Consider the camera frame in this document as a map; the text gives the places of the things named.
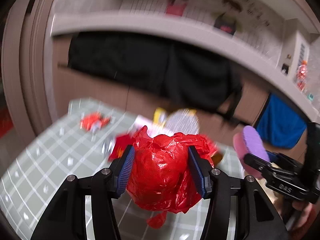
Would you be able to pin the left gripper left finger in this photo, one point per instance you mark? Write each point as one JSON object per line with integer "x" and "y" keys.
{"x": 108, "y": 184}

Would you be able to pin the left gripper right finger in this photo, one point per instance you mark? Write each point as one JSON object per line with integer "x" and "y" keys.
{"x": 214, "y": 185}

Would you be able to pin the purple pink sponge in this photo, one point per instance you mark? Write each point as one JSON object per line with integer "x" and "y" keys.
{"x": 249, "y": 141}

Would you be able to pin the red plastic bag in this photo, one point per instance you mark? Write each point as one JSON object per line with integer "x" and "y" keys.
{"x": 160, "y": 179}

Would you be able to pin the person right hand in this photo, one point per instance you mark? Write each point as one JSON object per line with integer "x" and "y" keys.
{"x": 308, "y": 214}

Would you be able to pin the red wrapper piece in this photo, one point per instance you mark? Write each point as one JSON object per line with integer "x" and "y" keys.
{"x": 120, "y": 145}

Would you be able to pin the blue towel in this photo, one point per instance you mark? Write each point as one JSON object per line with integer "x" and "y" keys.
{"x": 279, "y": 125}

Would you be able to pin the red snack wrapper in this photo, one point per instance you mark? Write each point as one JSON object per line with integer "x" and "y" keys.
{"x": 94, "y": 121}

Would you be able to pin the round grey yellow scrubber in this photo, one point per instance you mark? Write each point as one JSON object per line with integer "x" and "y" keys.
{"x": 182, "y": 120}

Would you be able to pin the red drink bottle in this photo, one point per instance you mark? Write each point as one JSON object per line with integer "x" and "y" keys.
{"x": 301, "y": 75}

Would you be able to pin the black cloth on cabinet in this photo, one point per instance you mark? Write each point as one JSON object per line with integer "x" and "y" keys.
{"x": 185, "y": 74}

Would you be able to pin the white water heater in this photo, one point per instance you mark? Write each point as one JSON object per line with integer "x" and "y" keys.
{"x": 294, "y": 51}

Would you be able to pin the cartoon wall sticker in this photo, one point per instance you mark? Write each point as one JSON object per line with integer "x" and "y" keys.
{"x": 248, "y": 20}

